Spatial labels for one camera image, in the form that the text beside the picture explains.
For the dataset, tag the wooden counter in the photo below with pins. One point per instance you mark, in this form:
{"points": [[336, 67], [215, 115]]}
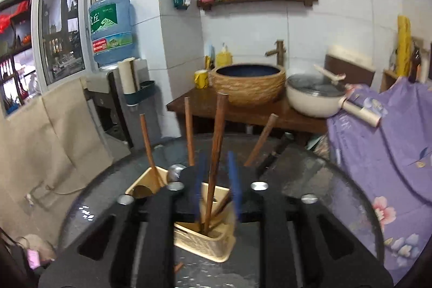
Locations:
{"points": [[263, 114]]}

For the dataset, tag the teal wall holder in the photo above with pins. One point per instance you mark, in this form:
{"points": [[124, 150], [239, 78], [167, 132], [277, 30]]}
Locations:
{"points": [[143, 94]]}

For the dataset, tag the water dispenser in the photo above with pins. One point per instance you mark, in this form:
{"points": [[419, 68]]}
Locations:
{"points": [[108, 105]]}

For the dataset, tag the glass pan lid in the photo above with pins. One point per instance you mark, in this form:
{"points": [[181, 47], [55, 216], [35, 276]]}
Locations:
{"points": [[314, 85]]}

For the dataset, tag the window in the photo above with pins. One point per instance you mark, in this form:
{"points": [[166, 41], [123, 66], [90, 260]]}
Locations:
{"points": [[57, 35]]}

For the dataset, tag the cream frying pan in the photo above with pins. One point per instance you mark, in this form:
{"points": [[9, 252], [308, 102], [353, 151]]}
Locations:
{"points": [[314, 104]]}

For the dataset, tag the beige cloth cover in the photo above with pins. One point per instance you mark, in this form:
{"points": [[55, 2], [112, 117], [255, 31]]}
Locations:
{"points": [[40, 146]]}

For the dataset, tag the blue water jug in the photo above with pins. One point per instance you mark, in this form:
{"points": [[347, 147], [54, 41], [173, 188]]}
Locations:
{"points": [[111, 31]]}

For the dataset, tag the woven basket sink basin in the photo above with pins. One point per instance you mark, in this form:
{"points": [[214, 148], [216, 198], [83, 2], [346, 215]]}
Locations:
{"points": [[248, 85]]}

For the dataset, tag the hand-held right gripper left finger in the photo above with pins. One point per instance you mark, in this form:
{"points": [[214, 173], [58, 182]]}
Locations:
{"points": [[201, 188]]}

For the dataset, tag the white spoon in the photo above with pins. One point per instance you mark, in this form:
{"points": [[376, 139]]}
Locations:
{"points": [[329, 73]]}

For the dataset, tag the yellow cup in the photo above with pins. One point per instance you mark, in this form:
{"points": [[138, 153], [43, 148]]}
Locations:
{"points": [[201, 79]]}

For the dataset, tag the purple floral cloth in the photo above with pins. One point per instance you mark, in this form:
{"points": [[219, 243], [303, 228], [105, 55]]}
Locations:
{"points": [[381, 166]]}

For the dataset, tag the brown glass bottle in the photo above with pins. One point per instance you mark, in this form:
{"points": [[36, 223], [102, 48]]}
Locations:
{"points": [[415, 65]]}

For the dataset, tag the paper roll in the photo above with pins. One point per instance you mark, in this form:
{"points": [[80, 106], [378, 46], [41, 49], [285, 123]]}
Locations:
{"points": [[128, 75]]}

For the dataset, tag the bamboo faucet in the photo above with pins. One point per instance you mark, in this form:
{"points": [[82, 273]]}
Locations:
{"points": [[278, 51]]}

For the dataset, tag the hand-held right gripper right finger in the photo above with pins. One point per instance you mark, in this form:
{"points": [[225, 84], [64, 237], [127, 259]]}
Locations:
{"points": [[234, 183]]}

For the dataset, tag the brown and cream box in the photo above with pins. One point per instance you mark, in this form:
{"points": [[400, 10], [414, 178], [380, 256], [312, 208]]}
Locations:
{"points": [[351, 70]]}

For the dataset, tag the yellow packet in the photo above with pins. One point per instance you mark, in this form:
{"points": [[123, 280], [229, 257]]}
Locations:
{"points": [[405, 45]]}

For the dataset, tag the cream perforated utensil holder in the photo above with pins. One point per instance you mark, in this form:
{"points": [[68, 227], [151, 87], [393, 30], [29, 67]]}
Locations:
{"points": [[206, 242]]}

